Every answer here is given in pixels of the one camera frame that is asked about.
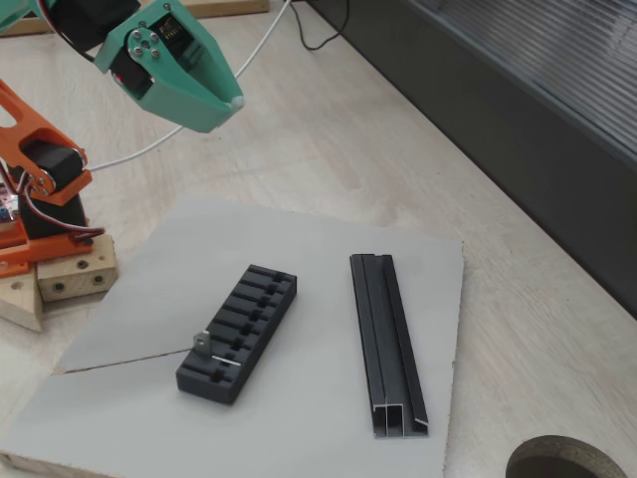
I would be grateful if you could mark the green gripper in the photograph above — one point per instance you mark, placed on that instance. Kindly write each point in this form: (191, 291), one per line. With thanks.
(175, 95)

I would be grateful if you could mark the black slotted holder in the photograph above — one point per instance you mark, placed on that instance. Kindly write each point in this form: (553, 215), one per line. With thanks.
(229, 309)

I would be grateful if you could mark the small grey metal bracket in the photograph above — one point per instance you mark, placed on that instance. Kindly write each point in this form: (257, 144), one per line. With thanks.
(201, 343)

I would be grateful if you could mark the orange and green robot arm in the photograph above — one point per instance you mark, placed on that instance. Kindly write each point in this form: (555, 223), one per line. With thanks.
(35, 139)

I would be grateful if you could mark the light wooden plank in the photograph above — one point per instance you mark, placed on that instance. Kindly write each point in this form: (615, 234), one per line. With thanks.
(239, 6)

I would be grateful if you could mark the grey board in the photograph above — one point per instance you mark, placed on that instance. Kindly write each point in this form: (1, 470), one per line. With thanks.
(149, 299)

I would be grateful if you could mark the wooden block with holes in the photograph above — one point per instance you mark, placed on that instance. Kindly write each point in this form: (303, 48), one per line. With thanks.
(64, 284)

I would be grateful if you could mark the wedge-shaped wooden block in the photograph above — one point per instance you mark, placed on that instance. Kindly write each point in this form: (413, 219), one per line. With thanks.
(20, 304)

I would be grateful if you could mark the black aluminium profile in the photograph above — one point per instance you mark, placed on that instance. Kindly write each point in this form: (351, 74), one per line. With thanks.
(378, 338)

